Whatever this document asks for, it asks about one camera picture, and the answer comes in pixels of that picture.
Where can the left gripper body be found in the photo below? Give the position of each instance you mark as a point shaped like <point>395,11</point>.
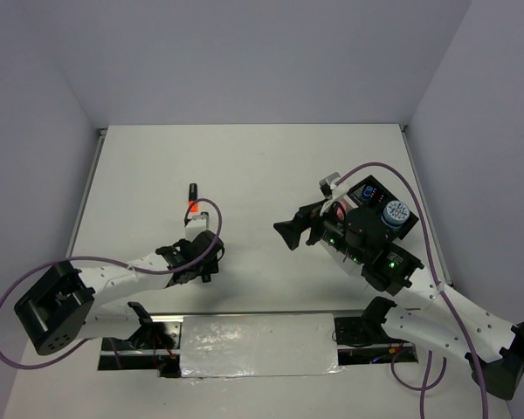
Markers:
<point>207,269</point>

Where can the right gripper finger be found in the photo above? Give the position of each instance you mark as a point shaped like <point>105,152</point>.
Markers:
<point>291,231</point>
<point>305,213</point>

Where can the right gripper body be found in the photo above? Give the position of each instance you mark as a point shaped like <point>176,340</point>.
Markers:
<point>330,229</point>

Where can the small blue-capped bottle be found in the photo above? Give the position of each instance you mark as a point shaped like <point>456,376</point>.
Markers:
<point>368,192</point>

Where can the orange highlighter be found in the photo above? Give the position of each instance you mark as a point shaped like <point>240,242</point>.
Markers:
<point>192,198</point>

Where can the pink-capped pen tube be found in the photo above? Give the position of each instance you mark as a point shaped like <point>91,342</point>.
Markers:
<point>341,209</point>

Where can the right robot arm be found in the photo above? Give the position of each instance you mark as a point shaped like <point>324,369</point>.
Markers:
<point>410,304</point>

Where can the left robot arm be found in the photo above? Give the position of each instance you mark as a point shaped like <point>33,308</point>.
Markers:
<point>68,303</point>

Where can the white compartment organizer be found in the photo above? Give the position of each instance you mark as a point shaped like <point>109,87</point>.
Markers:
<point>348,265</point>

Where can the silver taped panel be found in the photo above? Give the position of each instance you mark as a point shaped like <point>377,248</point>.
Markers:
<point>258,346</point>

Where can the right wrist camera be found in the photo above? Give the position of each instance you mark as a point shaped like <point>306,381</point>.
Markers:
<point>333,190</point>

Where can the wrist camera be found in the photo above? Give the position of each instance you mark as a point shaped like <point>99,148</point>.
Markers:
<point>333,190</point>
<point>196,224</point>

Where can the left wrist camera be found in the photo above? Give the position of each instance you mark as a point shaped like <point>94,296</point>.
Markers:
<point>196,224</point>

